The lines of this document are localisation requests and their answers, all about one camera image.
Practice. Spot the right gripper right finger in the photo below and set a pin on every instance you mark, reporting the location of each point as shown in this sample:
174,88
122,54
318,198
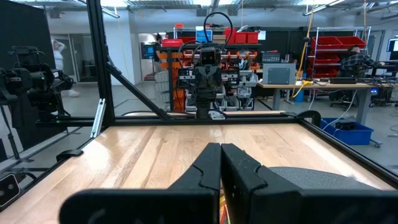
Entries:
311,208

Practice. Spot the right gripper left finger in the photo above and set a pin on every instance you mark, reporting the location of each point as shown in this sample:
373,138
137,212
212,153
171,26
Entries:
140,208

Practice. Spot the orange mango tea bag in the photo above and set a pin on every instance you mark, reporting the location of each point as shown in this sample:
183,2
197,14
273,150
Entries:
224,211

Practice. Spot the neighbouring black robot arm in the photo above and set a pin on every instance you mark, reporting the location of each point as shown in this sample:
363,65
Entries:
34,87

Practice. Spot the grey round placemat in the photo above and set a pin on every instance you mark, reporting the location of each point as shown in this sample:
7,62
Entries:
317,179

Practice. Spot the black robot in background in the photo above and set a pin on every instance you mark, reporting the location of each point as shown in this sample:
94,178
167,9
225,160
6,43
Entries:
177,74

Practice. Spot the grey equipment box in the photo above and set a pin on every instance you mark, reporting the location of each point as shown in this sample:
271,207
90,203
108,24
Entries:
279,74

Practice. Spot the blue plastic bin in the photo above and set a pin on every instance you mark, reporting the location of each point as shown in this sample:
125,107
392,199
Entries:
348,132

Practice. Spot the wooden top workbench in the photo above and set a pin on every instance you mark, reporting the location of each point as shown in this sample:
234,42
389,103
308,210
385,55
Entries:
314,85

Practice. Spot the black device white rim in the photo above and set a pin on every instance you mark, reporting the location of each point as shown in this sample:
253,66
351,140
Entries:
8,189

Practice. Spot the person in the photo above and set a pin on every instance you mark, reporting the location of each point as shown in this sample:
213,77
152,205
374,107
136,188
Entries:
59,53
356,60

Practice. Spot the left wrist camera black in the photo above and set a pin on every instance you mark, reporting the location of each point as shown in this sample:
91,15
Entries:
207,57

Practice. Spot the silver aluminium bracket strip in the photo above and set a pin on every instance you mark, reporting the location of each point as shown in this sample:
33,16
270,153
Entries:
98,118

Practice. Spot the black aluminium table frame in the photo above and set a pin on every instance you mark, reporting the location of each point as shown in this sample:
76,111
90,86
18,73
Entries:
102,62

